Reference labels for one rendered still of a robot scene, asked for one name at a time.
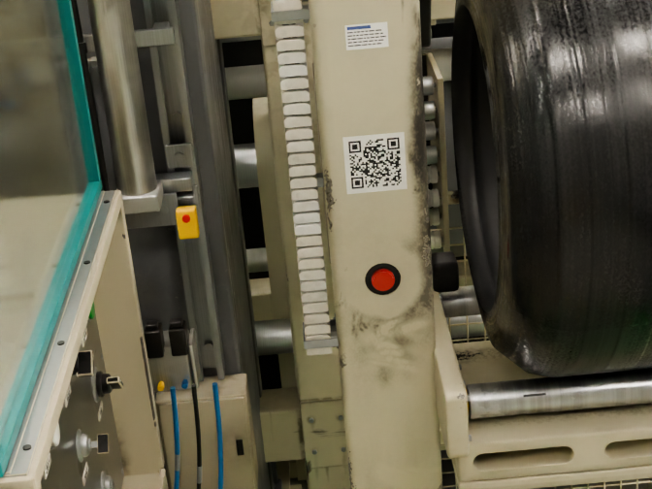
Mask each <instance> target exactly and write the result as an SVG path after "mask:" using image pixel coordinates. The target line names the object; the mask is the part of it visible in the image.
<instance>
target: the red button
mask: <svg viewBox="0 0 652 489"><path fill-rule="evenodd" d="M394 283H395V277H394V275H393V273H392V272H391V271H390V270H388V269H378V270H376V271H375V272H374V273H373V275H372V285H373V287H374V288H375V289H376V290H379V291H386V290H389V289H390V288H391V287H392V286H393V285H394Z"/></svg>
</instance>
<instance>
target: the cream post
mask: <svg viewBox="0 0 652 489"><path fill-rule="evenodd" d="M309 9H310V33H311V44H312V55H313V67H314V77H315V89H316V101H317V111H318V123H319V134H320V145H321V157H322V168H323V179H324V189H325V200H326V212H327V224H328V236H329V247H330V258H331V270H332V282H333V292H334V304H335V315H336V326H337V336H338V342H339V358H340V370H341V383H342V404H343V416H344V427H345V438H346V450H347V462H348V472H349V484H350V489H442V473H441V453H440V421H439V417H438V412H437V400H436V382H435V360H434V351H435V349H436V331H435V311H434V290H433V270H432V250H431V229H430V214H429V205H428V169H427V148H426V128H425V109H424V92H423V75H422V47H421V26H420V6H419V0H309ZM386 21H387V27H388V44H389V47H385V48H374V49H353V50H346V41H345V28H344V26H345V25H353V24H365V23H376V22H386ZM398 132H405V150H406V167H407V189H399V190H388V191H378V192H366V193H355V194H347V191H346V178H345V166H344V153H343V141H342V138H343V137H354V136H365V135H376V134H387V133H398ZM378 269H388V270H390V271H391V272H392V273H393V275H394V277H395V283H394V285H393V286H392V287H391V288H390V289H389V290H386V291H379V290H376V289H375V288H374V287H373V285H372V275H373V273H374V272H375V271H376V270H378Z"/></svg>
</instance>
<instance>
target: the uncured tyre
mask: <svg viewBox="0 0 652 489"><path fill-rule="evenodd" d="M451 98H452V124H453V141H454V155H455V167H456V178H457V187H458V196H459V205H460V213H461V219H462V226H463V233H464V240H465V246H466V251H467V256H468V261H469V266H470V271H471V275H472V280H473V287H474V291H475V295H476V299H477V302H478V306H479V310H480V314H481V318H482V321H483V324H484V327H485V330H486V333H487V336H488V338H489V340H490V342H491V344H492V345H493V346H494V347H495V348H496V349H497V350H498V351H499V352H501V353H502V354H503V355H504V356H505V357H506V358H508V359H509V360H510V361H512V362H513V363H514V364H516V365H517V366H518V367H519V368H521V369H522V370H523V371H525V372H526V373H528V374H533V375H543V376H549V377H562V376H573V375H593V374H604V373H615V372H626V371H637V370H648V369H652V0H456V3H455V15H454V28H453V42H452V61H451Z"/></svg>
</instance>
